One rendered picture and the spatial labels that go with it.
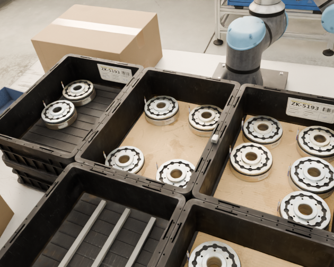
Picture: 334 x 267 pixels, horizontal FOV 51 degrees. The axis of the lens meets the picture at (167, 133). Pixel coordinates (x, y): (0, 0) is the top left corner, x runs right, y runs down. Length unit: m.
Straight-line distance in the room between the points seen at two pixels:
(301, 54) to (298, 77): 1.44
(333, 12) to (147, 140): 0.58
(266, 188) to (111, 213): 0.37
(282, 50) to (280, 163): 2.03
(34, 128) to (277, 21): 0.85
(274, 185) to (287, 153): 0.11
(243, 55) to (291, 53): 1.73
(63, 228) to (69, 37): 0.78
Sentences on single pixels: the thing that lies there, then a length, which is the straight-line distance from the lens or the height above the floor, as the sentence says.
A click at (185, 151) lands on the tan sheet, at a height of 0.83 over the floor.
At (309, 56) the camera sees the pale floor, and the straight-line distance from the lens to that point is 2.85.
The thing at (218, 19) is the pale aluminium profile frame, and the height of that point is 0.21.
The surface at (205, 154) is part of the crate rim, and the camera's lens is 0.81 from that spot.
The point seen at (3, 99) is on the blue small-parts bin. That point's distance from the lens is 1.53.
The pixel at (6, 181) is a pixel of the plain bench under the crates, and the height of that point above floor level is 0.70.
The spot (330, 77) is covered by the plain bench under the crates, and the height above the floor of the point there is 0.70.
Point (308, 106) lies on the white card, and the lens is 0.99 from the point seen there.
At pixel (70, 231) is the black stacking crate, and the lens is 0.87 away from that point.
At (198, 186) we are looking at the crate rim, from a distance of 0.75.
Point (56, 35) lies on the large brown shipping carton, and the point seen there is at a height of 0.90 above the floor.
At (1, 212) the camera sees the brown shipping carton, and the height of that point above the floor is 0.75.
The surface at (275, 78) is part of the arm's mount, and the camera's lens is 1.35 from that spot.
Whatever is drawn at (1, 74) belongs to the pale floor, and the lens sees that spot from 3.22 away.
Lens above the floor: 1.53
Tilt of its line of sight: 45 degrees down
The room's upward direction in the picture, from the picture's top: 9 degrees counter-clockwise
